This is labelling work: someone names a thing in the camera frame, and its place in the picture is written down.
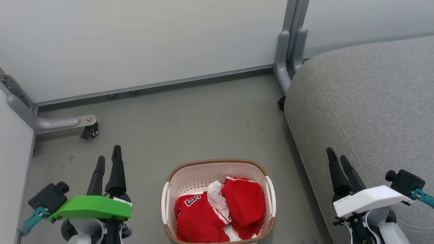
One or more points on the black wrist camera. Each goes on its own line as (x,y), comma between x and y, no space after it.
(47,198)
(407,184)

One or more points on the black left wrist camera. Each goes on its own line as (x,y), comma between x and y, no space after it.
(47,198)

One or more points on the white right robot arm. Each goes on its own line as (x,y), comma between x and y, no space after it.
(386,232)

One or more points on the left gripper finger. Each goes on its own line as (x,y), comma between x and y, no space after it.
(97,178)
(116,173)

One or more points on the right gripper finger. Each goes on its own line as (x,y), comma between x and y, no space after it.
(337,178)
(352,174)

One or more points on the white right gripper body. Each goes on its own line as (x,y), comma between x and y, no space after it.
(368,200)

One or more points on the black caster wheel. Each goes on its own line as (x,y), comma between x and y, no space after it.
(281,103)
(91,131)

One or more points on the long grey partition foot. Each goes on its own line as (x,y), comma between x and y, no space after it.
(47,122)

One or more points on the teal right camera connector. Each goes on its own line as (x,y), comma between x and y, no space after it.
(423,197)

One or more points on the grey partition post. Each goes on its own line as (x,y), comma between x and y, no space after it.
(294,17)

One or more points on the grey fabric sofa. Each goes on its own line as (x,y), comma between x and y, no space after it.
(373,108)

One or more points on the teal left camera connector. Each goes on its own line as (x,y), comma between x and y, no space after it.
(33,219)

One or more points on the teal camera connector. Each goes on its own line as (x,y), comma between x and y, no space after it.
(33,219)
(423,197)

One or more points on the white brown-rimmed laundry basket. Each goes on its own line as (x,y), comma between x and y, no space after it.
(193,178)

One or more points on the curved grey partition foot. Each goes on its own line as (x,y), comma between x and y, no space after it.
(281,64)
(300,47)

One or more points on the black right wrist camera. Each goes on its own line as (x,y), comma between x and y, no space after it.
(407,184)

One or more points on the aluminium partition bottom rail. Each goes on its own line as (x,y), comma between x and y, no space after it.
(152,85)

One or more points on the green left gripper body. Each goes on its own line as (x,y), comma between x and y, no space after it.
(91,207)

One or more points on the red numbered jersey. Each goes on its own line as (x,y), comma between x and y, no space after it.
(198,218)

